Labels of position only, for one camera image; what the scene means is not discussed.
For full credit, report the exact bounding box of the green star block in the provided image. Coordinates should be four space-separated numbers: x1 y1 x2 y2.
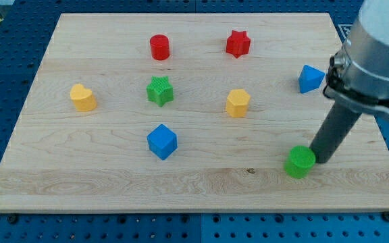
147 76 174 107

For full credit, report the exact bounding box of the wooden board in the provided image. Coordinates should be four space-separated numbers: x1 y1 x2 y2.
0 13 389 214

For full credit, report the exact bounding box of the red star block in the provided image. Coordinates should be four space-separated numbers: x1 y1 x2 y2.
226 30 251 59

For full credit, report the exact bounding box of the blue cube block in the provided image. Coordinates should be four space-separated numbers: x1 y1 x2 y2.
147 124 178 160

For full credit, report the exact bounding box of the yellow heart block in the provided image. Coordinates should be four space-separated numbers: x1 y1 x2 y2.
70 84 97 112

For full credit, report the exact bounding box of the blue triangle block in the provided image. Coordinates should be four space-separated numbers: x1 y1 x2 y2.
298 65 325 94

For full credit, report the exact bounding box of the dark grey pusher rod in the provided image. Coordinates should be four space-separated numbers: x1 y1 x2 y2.
309 102 361 163

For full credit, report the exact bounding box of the green cylinder block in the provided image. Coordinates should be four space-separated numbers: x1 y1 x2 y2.
284 146 316 179

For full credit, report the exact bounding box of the red cylinder block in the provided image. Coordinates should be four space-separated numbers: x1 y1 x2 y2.
150 34 170 61

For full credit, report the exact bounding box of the yellow hexagon block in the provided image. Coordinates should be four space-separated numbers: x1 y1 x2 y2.
226 89 251 117

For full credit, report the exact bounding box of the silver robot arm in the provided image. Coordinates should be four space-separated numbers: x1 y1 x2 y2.
310 0 389 163

